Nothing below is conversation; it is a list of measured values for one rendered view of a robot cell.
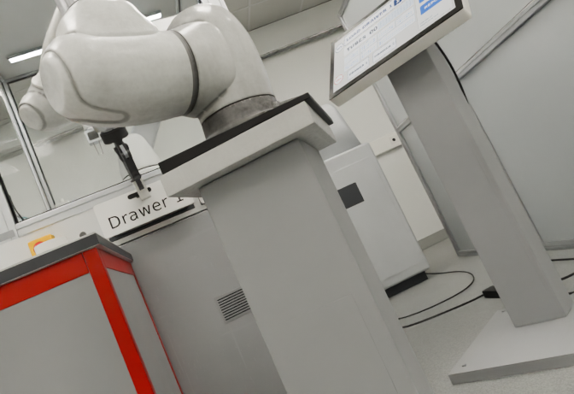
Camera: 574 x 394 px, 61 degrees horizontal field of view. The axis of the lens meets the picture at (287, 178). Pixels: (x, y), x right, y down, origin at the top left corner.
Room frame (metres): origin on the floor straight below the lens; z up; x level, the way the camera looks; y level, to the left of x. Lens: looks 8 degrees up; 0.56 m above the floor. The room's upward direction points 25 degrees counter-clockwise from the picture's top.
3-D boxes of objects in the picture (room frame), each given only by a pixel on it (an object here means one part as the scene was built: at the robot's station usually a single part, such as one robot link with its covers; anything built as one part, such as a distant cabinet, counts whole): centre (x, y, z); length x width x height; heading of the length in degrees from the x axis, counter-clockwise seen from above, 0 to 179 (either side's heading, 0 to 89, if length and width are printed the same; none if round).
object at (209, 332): (2.08, 0.54, 0.40); 1.03 x 0.95 x 0.80; 105
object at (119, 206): (1.52, 0.44, 0.87); 0.29 x 0.02 x 0.11; 105
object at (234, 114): (0.92, 0.01, 0.80); 0.22 x 0.18 x 0.06; 73
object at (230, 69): (0.92, 0.03, 0.94); 0.18 x 0.16 x 0.22; 130
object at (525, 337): (1.58, -0.52, 0.51); 0.50 x 0.45 x 1.02; 141
